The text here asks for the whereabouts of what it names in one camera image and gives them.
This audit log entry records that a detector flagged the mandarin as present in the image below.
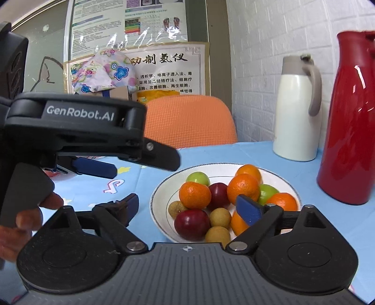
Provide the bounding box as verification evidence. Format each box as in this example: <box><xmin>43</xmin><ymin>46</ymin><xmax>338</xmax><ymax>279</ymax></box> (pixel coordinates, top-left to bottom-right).
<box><xmin>227</xmin><ymin>173</ymin><xmax>261</xmax><ymax>205</ymax></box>
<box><xmin>179</xmin><ymin>182</ymin><xmax>212</xmax><ymax>209</ymax></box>
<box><xmin>266</xmin><ymin>193</ymin><xmax>298</xmax><ymax>211</ymax></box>

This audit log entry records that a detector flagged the brown longan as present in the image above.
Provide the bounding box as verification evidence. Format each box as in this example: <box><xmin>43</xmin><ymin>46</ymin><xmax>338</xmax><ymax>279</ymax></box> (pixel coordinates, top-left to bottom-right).
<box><xmin>209</xmin><ymin>208</ymin><xmax>231</xmax><ymax>229</ymax></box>
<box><xmin>168</xmin><ymin>201</ymin><xmax>188</xmax><ymax>219</ymax></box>
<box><xmin>205</xmin><ymin>226</ymin><xmax>231</xmax><ymax>248</ymax></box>

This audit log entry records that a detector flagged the large orange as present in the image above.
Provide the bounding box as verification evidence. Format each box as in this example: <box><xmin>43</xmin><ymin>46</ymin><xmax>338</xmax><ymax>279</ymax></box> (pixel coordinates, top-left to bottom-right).
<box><xmin>235</xmin><ymin>164</ymin><xmax>263</xmax><ymax>184</ymax></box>
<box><xmin>230</xmin><ymin>211</ymin><xmax>250</xmax><ymax>236</ymax></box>

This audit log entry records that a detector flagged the green apple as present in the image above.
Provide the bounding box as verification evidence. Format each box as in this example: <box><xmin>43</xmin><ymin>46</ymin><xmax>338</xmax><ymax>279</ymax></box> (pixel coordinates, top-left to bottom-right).
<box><xmin>186</xmin><ymin>172</ymin><xmax>210</xmax><ymax>187</ymax></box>
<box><xmin>257</xmin><ymin>184</ymin><xmax>279</xmax><ymax>205</ymax></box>

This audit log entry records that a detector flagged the dark red plum front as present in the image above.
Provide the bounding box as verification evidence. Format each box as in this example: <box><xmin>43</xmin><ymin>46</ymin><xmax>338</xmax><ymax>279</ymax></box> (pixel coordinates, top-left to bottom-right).
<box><xmin>174</xmin><ymin>209</ymin><xmax>211</xmax><ymax>241</ymax></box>

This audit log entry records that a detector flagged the dark red plum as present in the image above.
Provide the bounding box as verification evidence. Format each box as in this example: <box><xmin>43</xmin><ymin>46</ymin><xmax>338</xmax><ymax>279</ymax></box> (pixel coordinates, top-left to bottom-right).
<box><xmin>206</xmin><ymin>182</ymin><xmax>231</xmax><ymax>211</ymax></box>
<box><xmin>174</xmin><ymin>209</ymin><xmax>211</xmax><ymax>241</ymax></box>

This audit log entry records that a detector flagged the dark red plum back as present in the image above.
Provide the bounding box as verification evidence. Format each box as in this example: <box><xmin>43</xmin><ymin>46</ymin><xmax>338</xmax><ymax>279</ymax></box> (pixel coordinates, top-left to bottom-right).
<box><xmin>206</xmin><ymin>182</ymin><xmax>231</xmax><ymax>211</ymax></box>

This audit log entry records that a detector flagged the brown longan front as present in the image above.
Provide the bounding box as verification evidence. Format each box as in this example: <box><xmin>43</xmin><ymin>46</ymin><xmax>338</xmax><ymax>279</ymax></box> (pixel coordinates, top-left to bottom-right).
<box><xmin>205</xmin><ymin>226</ymin><xmax>231</xmax><ymax>248</ymax></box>

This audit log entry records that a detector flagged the person's left hand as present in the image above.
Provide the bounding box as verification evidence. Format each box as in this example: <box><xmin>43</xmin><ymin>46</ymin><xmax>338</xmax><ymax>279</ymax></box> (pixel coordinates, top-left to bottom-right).
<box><xmin>0</xmin><ymin>193</ymin><xmax>64</xmax><ymax>263</ymax></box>

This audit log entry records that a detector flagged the blue cartoon tablecloth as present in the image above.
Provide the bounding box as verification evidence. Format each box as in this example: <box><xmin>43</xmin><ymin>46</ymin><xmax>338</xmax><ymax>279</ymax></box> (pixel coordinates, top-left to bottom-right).
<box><xmin>0</xmin><ymin>140</ymin><xmax>375</xmax><ymax>305</ymax></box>

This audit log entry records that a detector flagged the white ceramic plate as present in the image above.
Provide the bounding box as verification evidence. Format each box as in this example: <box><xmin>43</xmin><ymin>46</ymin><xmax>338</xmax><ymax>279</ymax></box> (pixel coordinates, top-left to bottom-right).
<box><xmin>150</xmin><ymin>163</ymin><xmax>302</xmax><ymax>243</ymax></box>

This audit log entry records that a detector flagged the orange chair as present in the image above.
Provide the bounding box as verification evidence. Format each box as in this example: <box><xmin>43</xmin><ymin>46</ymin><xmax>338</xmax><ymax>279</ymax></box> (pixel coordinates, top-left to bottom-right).
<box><xmin>144</xmin><ymin>95</ymin><xmax>237</xmax><ymax>149</ymax></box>

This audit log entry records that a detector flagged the yellow snack bag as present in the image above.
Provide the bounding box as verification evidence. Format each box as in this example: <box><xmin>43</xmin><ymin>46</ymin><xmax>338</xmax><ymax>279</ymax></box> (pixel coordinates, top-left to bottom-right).
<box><xmin>136</xmin><ymin>90</ymin><xmax>180</xmax><ymax>104</ymax></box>

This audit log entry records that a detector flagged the brown cardboard box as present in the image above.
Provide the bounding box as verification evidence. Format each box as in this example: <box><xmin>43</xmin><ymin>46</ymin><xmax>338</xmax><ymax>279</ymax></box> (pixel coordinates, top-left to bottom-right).
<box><xmin>86</xmin><ymin>86</ymin><xmax>132</xmax><ymax>101</ymax></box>

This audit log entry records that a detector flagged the white thermos jug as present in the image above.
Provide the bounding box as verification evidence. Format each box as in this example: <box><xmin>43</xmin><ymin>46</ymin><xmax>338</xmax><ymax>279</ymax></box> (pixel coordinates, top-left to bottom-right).
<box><xmin>273</xmin><ymin>54</ymin><xmax>322</xmax><ymax>162</ymax></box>

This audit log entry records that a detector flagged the poster with chinese text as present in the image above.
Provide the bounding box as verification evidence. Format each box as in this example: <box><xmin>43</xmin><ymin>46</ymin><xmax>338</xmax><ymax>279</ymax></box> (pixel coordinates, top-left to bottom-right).
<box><xmin>64</xmin><ymin>42</ymin><xmax>210</xmax><ymax>101</ymax></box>

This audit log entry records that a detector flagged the floral cloth bag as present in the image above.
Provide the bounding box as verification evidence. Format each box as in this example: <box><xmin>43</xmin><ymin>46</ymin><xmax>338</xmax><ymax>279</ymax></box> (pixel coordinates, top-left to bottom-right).
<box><xmin>70</xmin><ymin>48</ymin><xmax>139</xmax><ymax>94</ymax></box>

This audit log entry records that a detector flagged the red thermos jug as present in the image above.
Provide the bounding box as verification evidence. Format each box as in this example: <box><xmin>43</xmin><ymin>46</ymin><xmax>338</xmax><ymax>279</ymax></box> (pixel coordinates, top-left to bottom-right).
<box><xmin>317</xmin><ymin>30</ymin><xmax>374</xmax><ymax>205</ymax></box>

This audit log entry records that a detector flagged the laminated colour poster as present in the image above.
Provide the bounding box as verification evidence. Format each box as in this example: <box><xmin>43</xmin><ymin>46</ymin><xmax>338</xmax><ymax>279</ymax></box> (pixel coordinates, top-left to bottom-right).
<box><xmin>64</xmin><ymin>0</ymin><xmax>188</xmax><ymax>62</ymax></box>

